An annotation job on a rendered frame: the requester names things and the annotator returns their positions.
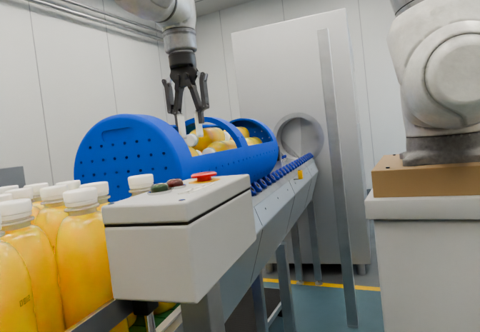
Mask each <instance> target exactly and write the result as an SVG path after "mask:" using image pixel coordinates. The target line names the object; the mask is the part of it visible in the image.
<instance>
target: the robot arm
mask: <svg viewBox="0 0 480 332"><path fill-rule="evenodd" d="M114 1H115V2H116V3H117V4H118V5H119V6H120V7H121V8H122V9H124V10H126V11H127V12H129V13H131V14H133V15H135V16H137V17H139V18H142V19H146V20H149V21H154V22H155V23H156V24H157V25H158V26H159V27H161V28H162V32H163V38H164V48H165V52H166V54H168V55H169V67H170V70H171V73H170V75H169V77H168V78H167V79H162V80H161V82H162V84H163V85H164V90H165V96H166V107H167V112H168V114H173V115H174V118H175V124H176V126H178V127H179V134H180V135H181V137H182V138H183V139H186V127H185V120H184V115H183V114H182V113H181V107H182V99H183V91H184V88H185V87H188V89H189V90H190V93H191V97H192V99H193V102H194V105H195V108H196V110H195V112H194V119H195V125H196V137H203V136H204V134H203V128H202V124H204V111H205V110H206V109H209V95H208V88H207V79H208V74H207V73H205V72H199V70H198V69H197V67H196V54H195V52H196V51H197V44H196V32H195V25H196V7H195V1H194V0H114ZM389 1H390V4H391V7H392V9H393V12H394V15H395V17H396V18H395V19H394V20H393V22H392V24H391V27H390V29H389V32H388V35H387V38H386V41H387V45H388V48H389V52H390V55H391V59H392V62H393V65H394V69H395V72H396V77H397V80H398V82H399V85H400V97H401V110H402V116H403V120H404V127H405V132H406V151H405V152H402V153H400V154H399V158H400V159H403V160H402V162H403V166H425V165H436V164H459V163H471V162H480V0H389ZM197 77H198V78H199V86H200V93H201V99H200V97H199V93H198V91H197V86H196V82H195V81H196V78H197ZM172 81H173V82H174V83H175V86H174V90H175V97H174V95H173V89H172Z"/></svg>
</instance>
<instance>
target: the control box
mask: <svg viewBox="0 0 480 332"><path fill-rule="evenodd" d="M183 183H184V185H182V186H175V187H169V190H167V191H161V192H150V191H148V192H146V193H142V194H139V195H136V196H132V197H130V198H126V199H124V200H120V201H117V202H114V203H108V204H107V205H105V206H102V207H101V212H102V218H103V223H104V227H106V228H105V230H104V231H105V237H106V247H107V253H108V259H109V270H110V275H111V286H112V291H113V297H114V299H116V300H128V301H153V302H167V303H192V304H196V303H198V302H199V301H200V300H201V299H202V298H203V297H204V296H205V295H206V294H207V293H208V292H209V291H210V290H211V288H212V287H213V286H214V285H215V284H216V283H217V282H218V281H219V280H220V278H221V277H222V276H223V275H224V274H225V273H226V272H227V271H228V270H229V269H230V268H231V267H232V266H233V265H234V264H235V263H236V262H237V261H238V260H239V258H240V257H241V256H242V255H243V254H244V253H245V252H246V251H247V250H248V249H249V247H250V246H251V245H252V244H253V243H254V242H255V241H256V229H255V223H254V210H253V204H252V197H251V190H250V186H251V183H250V177H249V175H248V174H241V175H231V176H213V177H211V180H210V181H202V182H197V178H189V179H187V180H184V181H183ZM208 183H210V184H209V185H208ZM204 185H205V186H204ZM202 186H203V187H202ZM196 187H199V188H196ZM192 188H193V189H195V190H191V189H192ZM186 191H189V192H186ZM182 192H183V193H182ZM185 192H186V193H185Z"/></svg>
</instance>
